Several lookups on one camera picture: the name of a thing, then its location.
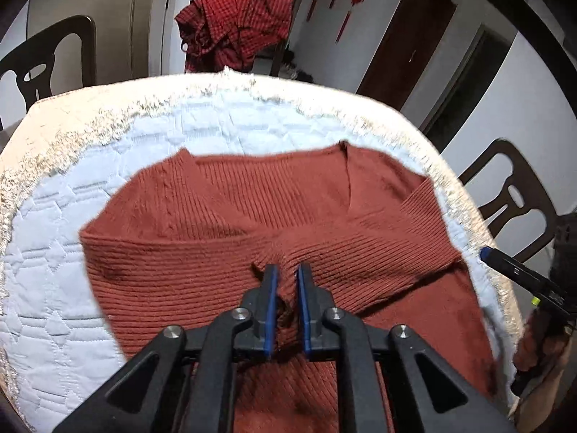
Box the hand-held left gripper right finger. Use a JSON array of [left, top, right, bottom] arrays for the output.
[[295, 262, 519, 433]]

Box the brown wooden door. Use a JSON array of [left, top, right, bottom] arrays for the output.
[[356, 0, 458, 111]]

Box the rust red knit sweater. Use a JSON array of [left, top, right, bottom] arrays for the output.
[[79, 141, 499, 433]]

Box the red plaid garment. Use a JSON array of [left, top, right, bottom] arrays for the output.
[[175, 0, 294, 73]]

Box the person's right hand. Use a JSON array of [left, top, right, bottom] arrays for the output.
[[514, 309, 573, 373]]

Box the dark wooden chair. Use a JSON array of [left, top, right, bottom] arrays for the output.
[[457, 139, 560, 262], [0, 15, 97, 131]]

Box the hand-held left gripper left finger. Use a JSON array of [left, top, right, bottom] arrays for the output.
[[52, 264, 280, 433]]

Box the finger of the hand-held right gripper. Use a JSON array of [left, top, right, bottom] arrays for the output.
[[480, 246, 566, 312]]

